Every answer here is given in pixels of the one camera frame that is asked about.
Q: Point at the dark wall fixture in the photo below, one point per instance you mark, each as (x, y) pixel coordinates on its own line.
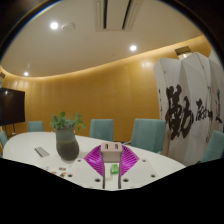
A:
(183, 52)

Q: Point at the black television screen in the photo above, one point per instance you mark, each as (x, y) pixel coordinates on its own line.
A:
(11, 106)

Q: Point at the white ceiling detector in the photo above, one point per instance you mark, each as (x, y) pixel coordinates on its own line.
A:
(68, 27)

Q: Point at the white calligraphy folding screen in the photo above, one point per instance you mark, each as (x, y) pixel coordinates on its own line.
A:
(186, 100)

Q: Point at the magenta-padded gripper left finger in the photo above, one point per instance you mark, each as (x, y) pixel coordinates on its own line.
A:
(95, 160)

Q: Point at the small green box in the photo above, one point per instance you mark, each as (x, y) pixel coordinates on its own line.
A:
(115, 168)

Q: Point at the round ceiling lights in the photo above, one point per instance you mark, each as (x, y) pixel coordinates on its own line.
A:
(54, 25)

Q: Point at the ceiling air vent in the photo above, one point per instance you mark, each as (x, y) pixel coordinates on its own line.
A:
(118, 15)

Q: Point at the small dark grey card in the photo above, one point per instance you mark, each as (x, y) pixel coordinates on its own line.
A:
(41, 151)

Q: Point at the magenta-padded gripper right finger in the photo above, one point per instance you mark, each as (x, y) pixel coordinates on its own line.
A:
(129, 160)

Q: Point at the teal chairs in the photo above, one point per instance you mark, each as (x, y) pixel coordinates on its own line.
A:
(148, 133)

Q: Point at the potted plant in dark vase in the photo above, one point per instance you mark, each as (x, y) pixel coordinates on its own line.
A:
(66, 143)

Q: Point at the small pinkish charger block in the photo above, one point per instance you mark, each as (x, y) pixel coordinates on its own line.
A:
(111, 152)

